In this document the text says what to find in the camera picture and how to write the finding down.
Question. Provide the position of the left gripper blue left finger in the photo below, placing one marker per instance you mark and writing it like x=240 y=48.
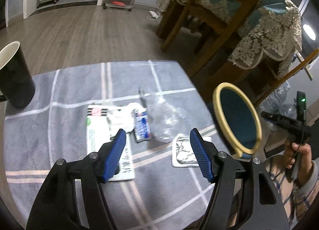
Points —
x=112 y=155

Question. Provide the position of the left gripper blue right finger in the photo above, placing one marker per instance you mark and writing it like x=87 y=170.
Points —
x=199 y=149

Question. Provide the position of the silver foil packet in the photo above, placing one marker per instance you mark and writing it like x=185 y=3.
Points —
x=182 y=153

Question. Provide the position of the blue white small wrapper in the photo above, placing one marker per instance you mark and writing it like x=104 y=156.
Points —
x=142 y=129

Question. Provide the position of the clear plastic bag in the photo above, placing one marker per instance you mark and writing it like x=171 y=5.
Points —
x=165 y=120

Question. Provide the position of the blue yellow-rimmed trash bin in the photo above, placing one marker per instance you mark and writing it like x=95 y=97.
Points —
x=238 y=120

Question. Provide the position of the crumpled white tissue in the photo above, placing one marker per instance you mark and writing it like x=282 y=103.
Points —
x=122 y=117

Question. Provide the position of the water bottle pack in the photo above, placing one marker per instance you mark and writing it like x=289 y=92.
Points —
x=275 y=102

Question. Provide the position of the grey plaid table cloth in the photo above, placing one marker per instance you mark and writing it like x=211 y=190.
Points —
x=76 y=110

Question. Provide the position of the lace tablecloth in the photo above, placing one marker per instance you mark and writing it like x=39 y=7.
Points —
x=273 y=30

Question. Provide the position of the black mug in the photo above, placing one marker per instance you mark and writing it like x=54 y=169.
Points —
x=17 y=86

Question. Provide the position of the white power strip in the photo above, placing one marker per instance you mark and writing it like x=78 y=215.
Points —
x=154 y=16

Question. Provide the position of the wooden dining chair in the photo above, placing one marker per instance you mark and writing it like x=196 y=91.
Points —
x=223 y=30

